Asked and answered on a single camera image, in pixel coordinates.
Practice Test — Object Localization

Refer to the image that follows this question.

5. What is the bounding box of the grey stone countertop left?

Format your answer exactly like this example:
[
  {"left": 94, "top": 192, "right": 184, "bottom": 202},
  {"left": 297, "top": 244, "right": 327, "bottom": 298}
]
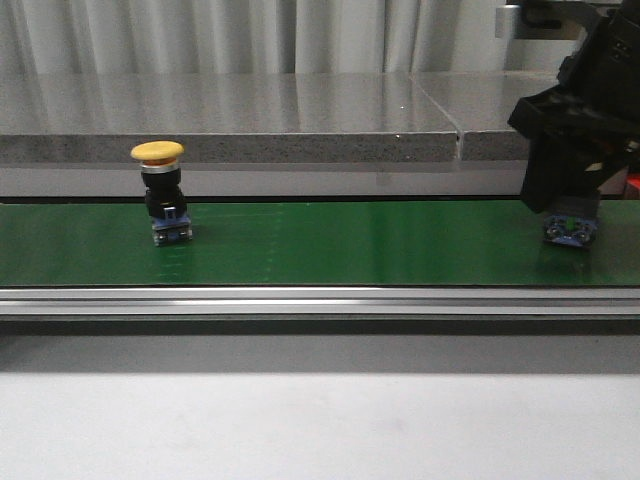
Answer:
[{"left": 1, "top": 74, "right": 457, "bottom": 165}]

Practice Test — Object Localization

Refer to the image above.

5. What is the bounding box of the aluminium conveyor frame rail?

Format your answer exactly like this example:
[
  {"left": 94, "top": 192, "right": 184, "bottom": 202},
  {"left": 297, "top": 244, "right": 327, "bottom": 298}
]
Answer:
[{"left": 1, "top": 286, "right": 639, "bottom": 320}]

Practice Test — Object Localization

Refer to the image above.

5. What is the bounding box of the green conveyor belt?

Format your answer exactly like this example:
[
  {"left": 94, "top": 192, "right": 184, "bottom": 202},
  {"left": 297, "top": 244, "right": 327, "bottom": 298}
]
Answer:
[{"left": 1, "top": 200, "right": 639, "bottom": 287}]

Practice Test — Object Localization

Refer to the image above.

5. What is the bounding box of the red mushroom push button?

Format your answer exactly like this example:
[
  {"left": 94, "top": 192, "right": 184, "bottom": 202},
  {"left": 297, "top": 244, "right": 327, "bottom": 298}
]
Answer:
[{"left": 543, "top": 191, "right": 601, "bottom": 249}]

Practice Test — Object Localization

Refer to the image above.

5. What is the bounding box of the grey stone countertop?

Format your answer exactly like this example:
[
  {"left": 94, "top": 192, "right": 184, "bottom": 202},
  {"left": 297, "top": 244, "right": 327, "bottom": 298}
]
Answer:
[
  {"left": 412, "top": 71, "right": 556, "bottom": 166},
  {"left": 1, "top": 74, "right": 457, "bottom": 165}
]

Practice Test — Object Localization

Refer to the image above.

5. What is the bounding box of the yellow mushroom push button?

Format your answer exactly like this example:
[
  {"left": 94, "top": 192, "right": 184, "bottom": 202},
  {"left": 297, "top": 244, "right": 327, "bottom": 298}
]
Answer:
[{"left": 130, "top": 140, "right": 193, "bottom": 246}]

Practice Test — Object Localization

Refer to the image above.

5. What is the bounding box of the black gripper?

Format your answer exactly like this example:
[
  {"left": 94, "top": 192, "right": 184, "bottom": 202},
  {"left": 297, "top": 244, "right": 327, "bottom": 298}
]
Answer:
[{"left": 508, "top": 1, "right": 639, "bottom": 213}]

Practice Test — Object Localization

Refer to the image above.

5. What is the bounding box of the grey stone countertop right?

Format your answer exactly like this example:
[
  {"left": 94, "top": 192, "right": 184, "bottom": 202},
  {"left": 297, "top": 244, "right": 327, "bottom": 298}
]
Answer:
[{"left": 412, "top": 71, "right": 556, "bottom": 166}]

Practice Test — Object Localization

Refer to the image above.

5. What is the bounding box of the grey curtain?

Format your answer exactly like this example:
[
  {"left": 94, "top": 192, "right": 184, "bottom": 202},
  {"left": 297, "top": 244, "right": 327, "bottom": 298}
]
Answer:
[{"left": 1, "top": 1, "right": 576, "bottom": 75}]

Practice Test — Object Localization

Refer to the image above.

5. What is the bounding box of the red plastic bin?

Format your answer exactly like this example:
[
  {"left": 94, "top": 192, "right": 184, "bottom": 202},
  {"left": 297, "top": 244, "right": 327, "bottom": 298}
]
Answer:
[{"left": 623, "top": 173, "right": 640, "bottom": 200}]

